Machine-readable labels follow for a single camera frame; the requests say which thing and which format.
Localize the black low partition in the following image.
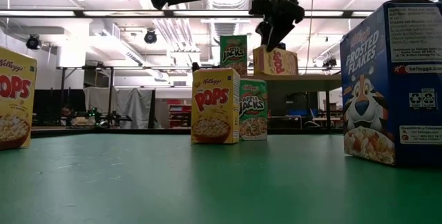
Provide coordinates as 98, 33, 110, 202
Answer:
32, 88, 86, 127

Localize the black ceiling-mounted spotlight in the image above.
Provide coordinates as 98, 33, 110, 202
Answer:
322, 56, 338, 69
144, 29, 158, 45
26, 34, 42, 51

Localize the yellow Corn Pops cereal box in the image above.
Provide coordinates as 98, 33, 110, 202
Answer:
0, 46, 38, 151
252, 45, 299, 77
190, 67, 241, 145

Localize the red bin rack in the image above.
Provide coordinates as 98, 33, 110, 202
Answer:
168, 99, 193, 129

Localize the person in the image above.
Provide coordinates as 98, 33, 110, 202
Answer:
60, 103, 76, 127

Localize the green Apple Jacks cereal box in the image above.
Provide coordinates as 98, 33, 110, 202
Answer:
238, 78, 269, 142
220, 35, 249, 77

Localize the black rig frame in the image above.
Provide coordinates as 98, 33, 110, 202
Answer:
0, 8, 376, 137

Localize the grey hanging cloth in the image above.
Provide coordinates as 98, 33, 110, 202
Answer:
82, 86, 155, 130

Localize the black equipment cabinet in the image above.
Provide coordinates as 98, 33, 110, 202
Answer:
267, 91, 320, 130

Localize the wooden shelf with black legs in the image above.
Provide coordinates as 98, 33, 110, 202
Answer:
191, 62, 343, 135

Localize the blue Frosted Flakes cereal box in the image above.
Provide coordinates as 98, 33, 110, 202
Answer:
339, 0, 442, 168

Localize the black metal rack frame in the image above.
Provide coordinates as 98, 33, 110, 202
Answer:
56, 65, 115, 128

